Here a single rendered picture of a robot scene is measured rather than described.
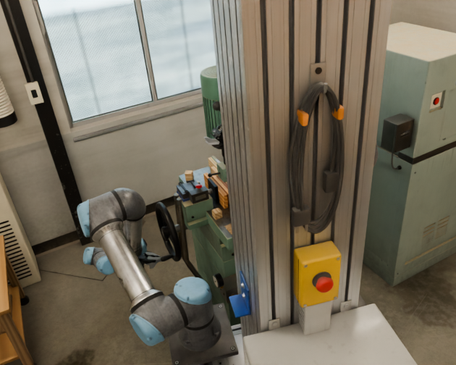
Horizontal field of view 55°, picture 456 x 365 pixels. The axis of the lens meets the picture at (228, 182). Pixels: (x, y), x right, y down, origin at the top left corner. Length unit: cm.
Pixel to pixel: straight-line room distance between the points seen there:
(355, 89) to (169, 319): 92
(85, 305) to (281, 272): 219
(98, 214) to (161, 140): 189
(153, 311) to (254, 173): 74
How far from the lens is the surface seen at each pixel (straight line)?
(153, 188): 353
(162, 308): 144
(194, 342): 157
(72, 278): 327
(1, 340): 283
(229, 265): 206
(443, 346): 276
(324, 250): 94
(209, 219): 201
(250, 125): 76
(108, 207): 156
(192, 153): 353
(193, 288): 147
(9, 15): 286
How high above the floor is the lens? 209
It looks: 32 degrees down
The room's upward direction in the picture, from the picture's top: 5 degrees counter-clockwise
